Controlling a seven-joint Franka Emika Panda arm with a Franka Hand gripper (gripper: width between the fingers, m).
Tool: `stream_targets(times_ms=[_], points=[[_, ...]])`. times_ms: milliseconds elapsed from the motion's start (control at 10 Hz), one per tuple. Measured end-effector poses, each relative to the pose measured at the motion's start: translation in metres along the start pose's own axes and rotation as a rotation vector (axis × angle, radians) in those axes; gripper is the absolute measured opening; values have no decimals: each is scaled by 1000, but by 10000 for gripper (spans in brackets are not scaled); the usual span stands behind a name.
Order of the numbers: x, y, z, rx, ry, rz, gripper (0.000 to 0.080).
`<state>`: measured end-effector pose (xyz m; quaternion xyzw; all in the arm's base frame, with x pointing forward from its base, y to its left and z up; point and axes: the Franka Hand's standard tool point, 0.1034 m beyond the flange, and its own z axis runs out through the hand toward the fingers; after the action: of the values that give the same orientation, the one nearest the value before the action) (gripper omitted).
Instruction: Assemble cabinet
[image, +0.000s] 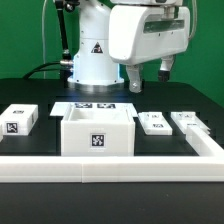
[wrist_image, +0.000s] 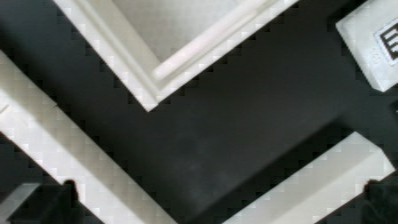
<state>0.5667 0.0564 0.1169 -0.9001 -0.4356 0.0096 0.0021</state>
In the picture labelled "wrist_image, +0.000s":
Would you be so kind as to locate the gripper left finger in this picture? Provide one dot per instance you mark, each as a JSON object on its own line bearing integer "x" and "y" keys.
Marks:
{"x": 40, "y": 204}

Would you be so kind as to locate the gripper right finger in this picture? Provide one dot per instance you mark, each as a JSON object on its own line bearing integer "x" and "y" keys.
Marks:
{"x": 379, "y": 212}

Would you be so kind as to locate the white cabinet top block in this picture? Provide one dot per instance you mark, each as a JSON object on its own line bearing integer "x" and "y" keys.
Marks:
{"x": 368, "y": 30}

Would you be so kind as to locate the white L-shaped obstacle wall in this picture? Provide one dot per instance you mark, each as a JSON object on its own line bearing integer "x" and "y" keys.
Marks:
{"x": 297, "y": 203}

